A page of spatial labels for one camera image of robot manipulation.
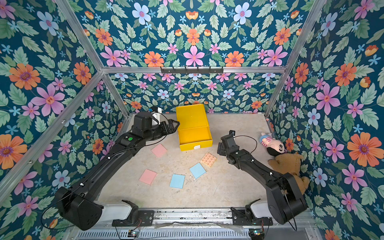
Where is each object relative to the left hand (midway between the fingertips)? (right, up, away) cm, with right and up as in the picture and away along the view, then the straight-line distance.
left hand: (174, 124), depth 74 cm
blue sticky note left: (-1, -34, +13) cm, 36 cm away
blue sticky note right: (+11, -28, +15) cm, 33 cm away
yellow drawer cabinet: (+9, -4, +13) cm, 16 cm away
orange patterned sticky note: (+18, -22, +19) cm, 34 cm away
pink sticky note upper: (-15, -17, +23) cm, 32 cm away
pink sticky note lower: (-19, -32, +15) cm, 40 cm away
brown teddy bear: (+64, -22, +8) cm, 68 cm away
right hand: (+28, -13, +16) cm, 35 cm away
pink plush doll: (+56, -10, +21) cm, 61 cm away
